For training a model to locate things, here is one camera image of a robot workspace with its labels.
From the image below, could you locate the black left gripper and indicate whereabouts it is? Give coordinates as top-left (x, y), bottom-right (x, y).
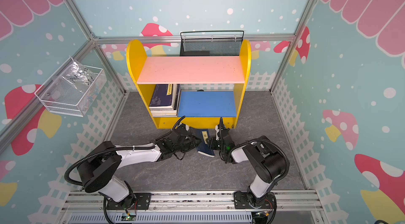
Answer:
top-left (173, 135), bottom-right (203, 153)

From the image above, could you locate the navy book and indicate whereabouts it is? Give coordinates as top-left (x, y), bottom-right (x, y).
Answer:
top-left (192, 128), bottom-right (215, 157)
top-left (149, 84), bottom-right (180, 109)

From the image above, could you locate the navy book floral cover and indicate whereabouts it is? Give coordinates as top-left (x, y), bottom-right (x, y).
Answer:
top-left (149, 108), bottom-right (177, 113)

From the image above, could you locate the yellow cartoon cover book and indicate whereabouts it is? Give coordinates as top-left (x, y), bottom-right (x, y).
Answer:
top-left (152, 114), bottom-right (177, 118)

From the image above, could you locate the dark portrait cover book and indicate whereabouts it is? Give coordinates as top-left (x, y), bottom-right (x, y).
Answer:
top-left (151, 112), bottom-right (177, 115)

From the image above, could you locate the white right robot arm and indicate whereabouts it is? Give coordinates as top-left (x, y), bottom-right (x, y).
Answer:
top-left (208, 118), bottom-right (290, 209)

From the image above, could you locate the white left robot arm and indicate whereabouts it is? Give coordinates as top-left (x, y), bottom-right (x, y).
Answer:
top-left (64, 117), bottom-right (201, 209)

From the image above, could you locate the yellow bookshelf with coloured shelves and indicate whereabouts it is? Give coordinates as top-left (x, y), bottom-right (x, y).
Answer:
top-left (127, 40), bottom-right (252, 129)

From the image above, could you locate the clear plastic bag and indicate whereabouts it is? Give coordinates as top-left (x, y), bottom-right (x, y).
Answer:
top-left (57, 60), bottom-right (94, 100)

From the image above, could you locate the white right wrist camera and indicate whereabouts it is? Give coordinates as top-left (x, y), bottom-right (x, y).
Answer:
top-left (215, 125), bottom-right (220, 141)

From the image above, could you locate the black wire mesh basket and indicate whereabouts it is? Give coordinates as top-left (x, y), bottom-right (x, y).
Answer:
top-left (180, 30), bottom-right (244, 56)

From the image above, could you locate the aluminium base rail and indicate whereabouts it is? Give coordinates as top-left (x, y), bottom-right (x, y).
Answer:
top-left (62, 190), bottom-right (323, 212)

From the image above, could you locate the white wire wall basket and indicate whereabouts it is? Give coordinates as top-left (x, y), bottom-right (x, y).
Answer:
top-left (34, 58), bottom-right (107, 117)

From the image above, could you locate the grey slotted cable duct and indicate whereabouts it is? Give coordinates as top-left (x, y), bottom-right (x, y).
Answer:
top-left (67, 212), bottom-right (254, 224)

